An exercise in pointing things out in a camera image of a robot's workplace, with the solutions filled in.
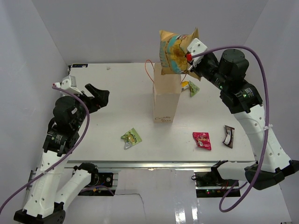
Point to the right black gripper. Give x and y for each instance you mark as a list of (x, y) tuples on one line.
[(197, 67)]

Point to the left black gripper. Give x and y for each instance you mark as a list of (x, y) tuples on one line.
[(96, 103)]

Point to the light green snack packet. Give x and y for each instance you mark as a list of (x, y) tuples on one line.
[(194, 89)]

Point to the yellow chips bag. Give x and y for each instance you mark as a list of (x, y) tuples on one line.
[(172, 52)]

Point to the green candy packet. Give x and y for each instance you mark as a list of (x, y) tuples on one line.
[(131, 138)]

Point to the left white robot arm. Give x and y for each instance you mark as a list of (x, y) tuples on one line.
[(47, 203)]

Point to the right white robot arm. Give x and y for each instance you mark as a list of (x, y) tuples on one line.
[(242, 99)]

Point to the cream paper bag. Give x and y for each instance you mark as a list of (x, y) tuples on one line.
[(166, 92)]

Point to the yellow snack bar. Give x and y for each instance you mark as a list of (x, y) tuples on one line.
[(184, 85)]

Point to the red candy packet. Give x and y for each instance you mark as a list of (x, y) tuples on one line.
[(202, 140)]

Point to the brown chocolate wrapper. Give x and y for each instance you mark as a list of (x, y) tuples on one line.
[(229, 138)]

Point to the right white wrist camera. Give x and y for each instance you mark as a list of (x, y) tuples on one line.
[(195, 47)]

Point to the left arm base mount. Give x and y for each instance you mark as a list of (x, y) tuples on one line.
[(100, 185)]

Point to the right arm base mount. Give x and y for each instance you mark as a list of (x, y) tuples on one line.
[(208, 186)]

